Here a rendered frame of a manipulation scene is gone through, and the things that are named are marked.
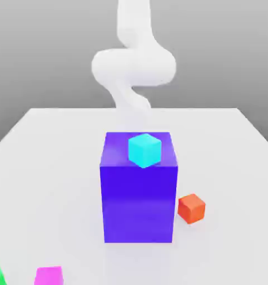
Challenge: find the large purple box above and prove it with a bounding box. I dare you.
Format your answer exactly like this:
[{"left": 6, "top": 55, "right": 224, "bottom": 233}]
[{"left": 99, "top": 131, "right": 178, "bottom": 244}]

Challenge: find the small cyan cube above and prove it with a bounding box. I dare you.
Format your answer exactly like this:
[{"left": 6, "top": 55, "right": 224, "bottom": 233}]
[{"left": 127, "top": 132, "right": 162, "bottom": 169}]

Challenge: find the small orange cube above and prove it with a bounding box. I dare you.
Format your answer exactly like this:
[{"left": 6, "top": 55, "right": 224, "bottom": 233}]
[{"left": 177, "top": 193, "right": 206, "bottom": 224}]

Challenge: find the small magenta cube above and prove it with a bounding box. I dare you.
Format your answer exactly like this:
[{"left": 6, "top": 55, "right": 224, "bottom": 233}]
[{"left": 33, "top": 266, "right": 64, "bottom": 285}]

